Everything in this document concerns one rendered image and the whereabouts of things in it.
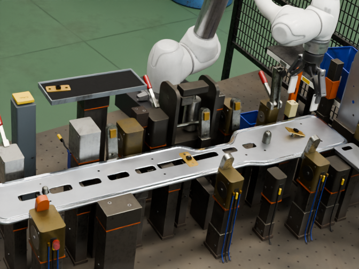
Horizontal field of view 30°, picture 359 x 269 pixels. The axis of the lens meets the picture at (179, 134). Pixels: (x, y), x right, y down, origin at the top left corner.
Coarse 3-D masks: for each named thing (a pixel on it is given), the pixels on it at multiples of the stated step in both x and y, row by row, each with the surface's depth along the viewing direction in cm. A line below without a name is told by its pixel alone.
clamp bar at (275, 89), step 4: (276, 68) 258; (280, 68) 260; (272, 72) 260; (276, 72) 258; (280, 72) 256; (284, 72) 257; (272, 76) 260; (276, 76) 259; (280, 76) 257; (284, 76) 257; (272, 80) 261; (276, 80) 260; (280, 80) 261; (272, 84) 261; (276, 84) 262; (280, 84) 262; (272, 88) 262; (276, 88) 263; (280, 88) 263; (272, 92) 262; (276, 92) 264; (280, 92) 263; (272, 96) 263; (276, 96) 264; (272, 100) 263; (276, 100) 266; (272, 104) 264; (272, 108) 265
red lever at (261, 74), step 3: (261, 72) 269; (261, 75) 268; (264, 75) 269; (261, 78) 268; (264, 78) 268; (261, 81) 269; (264, 81) 268; (267, 81) 268; (264, 84) 268; (267, 84) 268; (264, 87) 268; (267, 87) 267; (267, 90) 267; (270, 90) 267; (267, 93) 267; (276, 102) 266; (276, 105) 266
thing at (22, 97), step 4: (20, 92) 232; (24, 92) 232; (28, 92) 233; (12, 96) 231; (16, 96) 230; (20, 96) 230; (24, 96) 230; (28, 96) 230; (16, 100) 227; (20, 100) 228; (24, 100) 228; (28, 100) 228; (32, 100) 229
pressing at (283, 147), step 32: (256, 128) 260; (320, 128) 266; (128, 160) 233; (160, 160) 235; (256, 160) 242; (288, 160) 247; (0, 192) 211; (32, 192) 213; (64, 192) 214; (96, 192) 216; (128, 192) 219
